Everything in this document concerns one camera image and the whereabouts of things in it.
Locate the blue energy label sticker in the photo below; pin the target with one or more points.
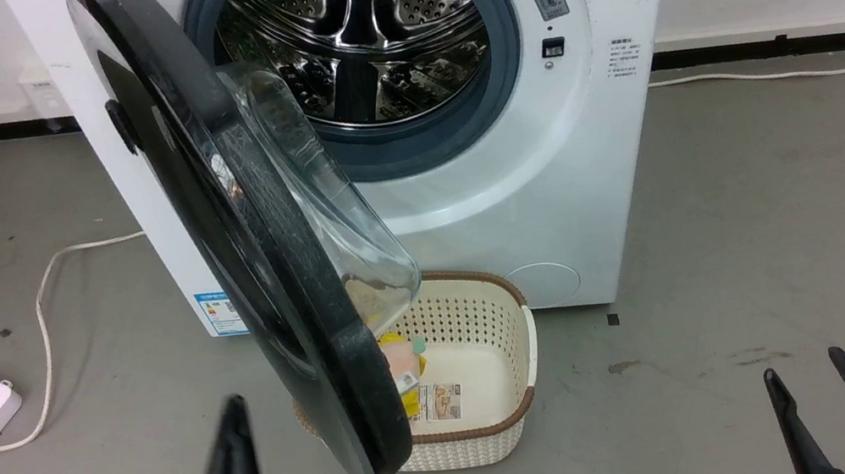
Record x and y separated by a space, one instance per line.
220 312

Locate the black round glass washer door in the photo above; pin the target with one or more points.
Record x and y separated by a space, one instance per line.
318 332

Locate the round white filter cover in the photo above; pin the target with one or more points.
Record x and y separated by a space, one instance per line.
546 285

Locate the white text sticker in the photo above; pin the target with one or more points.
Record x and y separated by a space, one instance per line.
625 57

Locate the cream laundry basket brown rim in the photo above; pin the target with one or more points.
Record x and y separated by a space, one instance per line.
484 321

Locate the paper label with print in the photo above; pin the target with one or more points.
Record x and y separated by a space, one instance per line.
437 403

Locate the grey rubber door gasket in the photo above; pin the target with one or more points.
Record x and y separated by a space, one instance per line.
503 43

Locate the black door latch socket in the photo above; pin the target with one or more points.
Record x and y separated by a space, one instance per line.
553 47

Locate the yellow pink toy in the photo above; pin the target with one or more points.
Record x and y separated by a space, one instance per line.
402 360

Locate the small black tape piece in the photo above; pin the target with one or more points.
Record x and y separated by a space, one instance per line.
612 319

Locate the white front-load washing machine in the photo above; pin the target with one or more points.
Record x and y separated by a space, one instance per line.
596 199

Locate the stainless steel washer drum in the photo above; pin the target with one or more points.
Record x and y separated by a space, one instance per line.
369 23

